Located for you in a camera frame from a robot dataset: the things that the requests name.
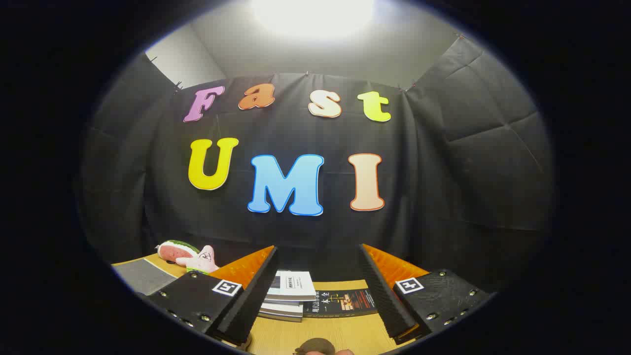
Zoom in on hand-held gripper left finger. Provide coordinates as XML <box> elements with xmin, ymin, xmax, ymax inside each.
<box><xmin>147</xmin><ymin>245</ymin><xmax>279</xmax><ymax>346</ymax></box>

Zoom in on bright ceiling light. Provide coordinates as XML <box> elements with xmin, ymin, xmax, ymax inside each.
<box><xmin>249</xmin><ymin>0</ymin><xmax>378</xmax><ymax>41</ymax></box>

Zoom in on grey fabric storage box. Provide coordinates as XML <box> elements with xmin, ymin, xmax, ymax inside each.
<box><xmin>113</xmin><ymin>259</ymin><xmax>179</xmax><ymax>295</ymax></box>

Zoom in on thick white book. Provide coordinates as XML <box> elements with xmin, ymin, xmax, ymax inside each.
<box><xmin>260</xmin><ymin>299</ymin><xmax>304</xmax><ymax>316</ymax></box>

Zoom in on watermelon slice plush toy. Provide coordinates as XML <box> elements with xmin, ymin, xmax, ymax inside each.
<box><xmin>156</xmin><ymin>240</ymin><xmax>200</xmax><ymax>264</ymax></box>

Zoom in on pink starfish plush toy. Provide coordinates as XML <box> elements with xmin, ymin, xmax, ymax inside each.
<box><xmin>176</xmin><ymin>245</ymin><xmax>220</xmax><ymax>274</ymax></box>

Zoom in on dark cover book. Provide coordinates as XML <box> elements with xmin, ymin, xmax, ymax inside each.
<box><xmin>258</xmin><ymin>310</ymin><xmax>303</xmax><ymax>323</ymax></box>

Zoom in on white portrait cover book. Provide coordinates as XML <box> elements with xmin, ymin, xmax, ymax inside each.
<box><xmin>266</xmin><ymin>270</ymin><xmax>316</xmax><ymax>302</ymax></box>

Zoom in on black paperback book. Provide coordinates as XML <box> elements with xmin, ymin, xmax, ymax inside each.
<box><xmin>303</xmin><ymin>289</ymin><xmax>378</xmax><ymax>319</ymax></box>

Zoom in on brown fuzzy shoe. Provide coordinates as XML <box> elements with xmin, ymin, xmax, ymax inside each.
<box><xmin>295</xmin><ymin>338</ymin><xmax>337</xmax><ymax>355</ymax></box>

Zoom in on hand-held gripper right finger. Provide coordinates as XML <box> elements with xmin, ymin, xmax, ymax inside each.
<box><xmin>358</xmin><ymin>244</ymin><xmax>491</xmax><ymax>345</ymax></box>

